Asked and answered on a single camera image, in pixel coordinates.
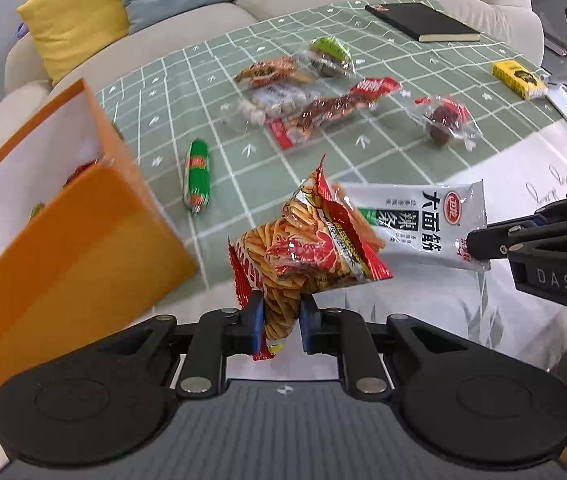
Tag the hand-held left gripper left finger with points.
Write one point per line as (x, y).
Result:
(257, 325)

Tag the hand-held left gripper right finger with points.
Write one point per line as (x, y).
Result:
(307, 327)

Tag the white spicy strip snack packet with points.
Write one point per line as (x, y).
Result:
(428, 210)

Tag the red fried stick snack packet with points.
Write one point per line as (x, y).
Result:
(303, 250)

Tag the orange paper bag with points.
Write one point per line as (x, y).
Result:
(88, 260)

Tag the red dried meat packet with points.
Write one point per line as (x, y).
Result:
(333, 110)

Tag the brown peanut packet gold label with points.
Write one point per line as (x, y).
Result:
(273, 71)

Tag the red round meat snack packet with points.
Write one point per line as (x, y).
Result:
(446, 120)

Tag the yellow small box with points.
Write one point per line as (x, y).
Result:
(518, 77)

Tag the green wrapped sausage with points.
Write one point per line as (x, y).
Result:
(197, 175)

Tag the clear packet of white balls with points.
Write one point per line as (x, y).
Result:
(268, 102)

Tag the black notebook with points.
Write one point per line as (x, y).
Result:
(421, 20)

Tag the green vacuum snack packet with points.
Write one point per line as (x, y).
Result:
(331, 52)

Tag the beige sofa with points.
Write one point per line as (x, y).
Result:
(283, 5)

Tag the yellow cushion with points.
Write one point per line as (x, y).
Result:
(78, 20)

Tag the purple plush toy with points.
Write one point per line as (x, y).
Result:
(21, 30)

